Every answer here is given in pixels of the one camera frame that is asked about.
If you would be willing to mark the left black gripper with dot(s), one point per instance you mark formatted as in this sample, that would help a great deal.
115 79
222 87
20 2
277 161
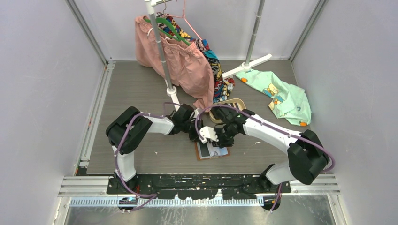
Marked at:
195 137

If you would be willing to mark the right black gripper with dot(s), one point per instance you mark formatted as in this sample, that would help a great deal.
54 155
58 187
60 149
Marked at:
221 143

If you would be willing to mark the brown leather card holder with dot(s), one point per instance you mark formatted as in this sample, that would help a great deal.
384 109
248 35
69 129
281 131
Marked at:
215 152

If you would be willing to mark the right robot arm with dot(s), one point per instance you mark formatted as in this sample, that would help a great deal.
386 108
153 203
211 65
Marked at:
306 156

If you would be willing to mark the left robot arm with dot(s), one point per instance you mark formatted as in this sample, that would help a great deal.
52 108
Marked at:
127 131

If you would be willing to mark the beige oval card tray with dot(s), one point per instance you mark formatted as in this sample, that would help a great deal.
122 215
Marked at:
234 102

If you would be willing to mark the colourful comic print garment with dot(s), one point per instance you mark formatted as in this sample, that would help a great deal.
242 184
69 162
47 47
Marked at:
222 87

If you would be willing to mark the pink skirt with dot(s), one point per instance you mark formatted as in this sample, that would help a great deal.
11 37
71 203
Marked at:
188 67

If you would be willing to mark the mint cartoon print cloth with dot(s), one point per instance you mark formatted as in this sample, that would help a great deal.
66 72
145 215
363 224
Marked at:
288 101

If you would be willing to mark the green clothes hanger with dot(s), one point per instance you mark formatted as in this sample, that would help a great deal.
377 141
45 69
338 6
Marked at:
172 32

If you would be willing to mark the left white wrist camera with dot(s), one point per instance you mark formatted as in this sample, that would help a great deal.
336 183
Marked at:
196 112

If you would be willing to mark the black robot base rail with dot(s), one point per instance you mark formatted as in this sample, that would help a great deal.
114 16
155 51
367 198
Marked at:
201 186

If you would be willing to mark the white clothes rack right post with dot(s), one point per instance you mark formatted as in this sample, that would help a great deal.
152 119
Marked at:
248 63

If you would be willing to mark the white clothes rack post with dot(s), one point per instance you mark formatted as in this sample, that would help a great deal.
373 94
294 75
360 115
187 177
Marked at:
154 32
248 63

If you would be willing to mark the pink wire hanger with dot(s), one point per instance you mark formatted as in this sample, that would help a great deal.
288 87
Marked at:
183 16

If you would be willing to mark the white clothes rack left post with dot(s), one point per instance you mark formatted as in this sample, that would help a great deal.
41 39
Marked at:
154 32

